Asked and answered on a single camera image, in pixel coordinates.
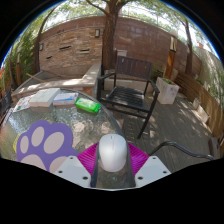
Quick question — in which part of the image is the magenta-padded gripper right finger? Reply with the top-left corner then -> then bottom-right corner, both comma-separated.
125,142 -> 172,189

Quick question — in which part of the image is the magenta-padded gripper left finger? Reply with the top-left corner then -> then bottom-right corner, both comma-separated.
53,142 -> 101,189

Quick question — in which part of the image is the white computer mouse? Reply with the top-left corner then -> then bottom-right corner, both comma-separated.
98,133 -> 129,173

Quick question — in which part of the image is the purple paw-shaped mouse pad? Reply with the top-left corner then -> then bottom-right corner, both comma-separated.
15,119 -> 79,174

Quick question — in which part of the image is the black mesh chair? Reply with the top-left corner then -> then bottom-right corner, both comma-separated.
0,84 -> 14,118
148,139 -> 224,161

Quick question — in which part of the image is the yellow card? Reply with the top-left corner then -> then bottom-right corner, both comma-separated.
12,133 -> 22,153

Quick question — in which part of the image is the green wipes pack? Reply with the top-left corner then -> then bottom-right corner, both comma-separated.
74,96 -> 102,114

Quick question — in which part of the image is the white and blue box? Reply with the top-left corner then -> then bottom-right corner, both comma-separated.
52,92 -> 80,107

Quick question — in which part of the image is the white flat box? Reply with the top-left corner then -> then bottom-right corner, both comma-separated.
28,87 -> 62,108

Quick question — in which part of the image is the white square planter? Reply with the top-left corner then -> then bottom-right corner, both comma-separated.
155,76 -> 180,105

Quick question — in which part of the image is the colourful printed leaflet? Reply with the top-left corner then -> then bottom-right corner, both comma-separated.
12,94 -> 36,113

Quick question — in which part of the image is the dark slatted garden chair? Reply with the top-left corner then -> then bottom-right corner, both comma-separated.
96,55 -> 161,140

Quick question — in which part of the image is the white utility box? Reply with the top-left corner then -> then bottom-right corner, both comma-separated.
116,49 -> 128,58

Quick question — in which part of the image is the tree trunk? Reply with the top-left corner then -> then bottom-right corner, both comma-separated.
86,0 -> 124,71

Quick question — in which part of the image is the wooden post lamp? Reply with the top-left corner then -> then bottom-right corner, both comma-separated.
165,31 -> 178,80
14,53 -> 23,86

